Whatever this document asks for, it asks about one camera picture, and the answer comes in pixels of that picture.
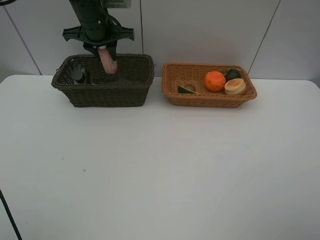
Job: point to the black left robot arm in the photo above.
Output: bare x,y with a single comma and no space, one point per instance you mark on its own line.
89,10

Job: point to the dark brown wicker basket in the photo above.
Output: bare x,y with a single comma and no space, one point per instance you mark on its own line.
105,92

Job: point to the dark purple mangosteen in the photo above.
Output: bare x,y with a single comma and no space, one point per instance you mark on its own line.
231,74

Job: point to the round bread bun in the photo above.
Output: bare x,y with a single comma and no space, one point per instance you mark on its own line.
235,87

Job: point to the black whiteboard eraser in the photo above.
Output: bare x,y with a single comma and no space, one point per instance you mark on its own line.
124,81

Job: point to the pink bottle white cap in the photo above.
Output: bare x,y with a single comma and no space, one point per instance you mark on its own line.
110,66

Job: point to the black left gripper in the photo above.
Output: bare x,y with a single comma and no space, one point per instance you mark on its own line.
99,33

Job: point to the dark green pump bottle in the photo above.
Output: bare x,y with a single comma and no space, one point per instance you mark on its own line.
81,76

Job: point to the light orange wicker basket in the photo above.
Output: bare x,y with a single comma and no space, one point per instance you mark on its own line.
182,74

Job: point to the orange mandarin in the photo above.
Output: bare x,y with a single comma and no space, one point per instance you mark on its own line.
214,81

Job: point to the halved avocado with pit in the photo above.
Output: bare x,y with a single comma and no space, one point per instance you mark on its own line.
187,89

